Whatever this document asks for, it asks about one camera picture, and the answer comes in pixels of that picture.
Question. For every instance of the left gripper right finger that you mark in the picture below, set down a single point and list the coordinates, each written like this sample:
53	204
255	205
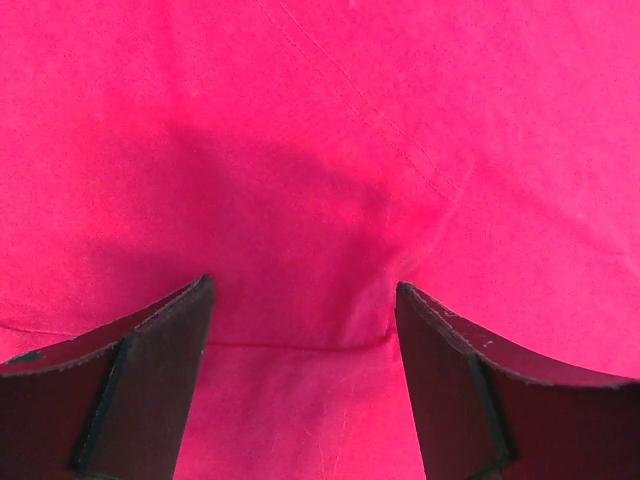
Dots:
487	408

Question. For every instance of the crimson red t shirt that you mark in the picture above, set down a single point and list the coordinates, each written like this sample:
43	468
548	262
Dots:
309	156

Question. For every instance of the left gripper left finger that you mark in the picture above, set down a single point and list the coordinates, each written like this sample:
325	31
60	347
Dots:
111	403

